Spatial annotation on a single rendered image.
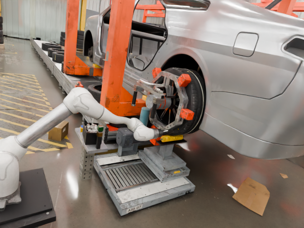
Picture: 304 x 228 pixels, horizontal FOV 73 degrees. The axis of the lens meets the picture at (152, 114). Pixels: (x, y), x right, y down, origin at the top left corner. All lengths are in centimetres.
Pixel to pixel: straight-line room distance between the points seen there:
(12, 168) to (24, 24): 1322
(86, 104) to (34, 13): 1322
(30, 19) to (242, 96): 1358
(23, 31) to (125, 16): 1252
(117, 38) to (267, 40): 125
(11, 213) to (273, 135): 163
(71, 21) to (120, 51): 194
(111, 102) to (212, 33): 117
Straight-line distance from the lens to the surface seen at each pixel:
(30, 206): 152
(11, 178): 145
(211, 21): 186
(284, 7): 415
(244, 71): 157
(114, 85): 215
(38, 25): 1446
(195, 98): 179
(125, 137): 220
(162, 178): 213
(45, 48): 857
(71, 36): 394
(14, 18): 1437
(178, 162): 227
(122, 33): 210
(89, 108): 135
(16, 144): 157
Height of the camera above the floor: 137
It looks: 19 degrees down
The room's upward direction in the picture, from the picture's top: 12 degrees clockwise
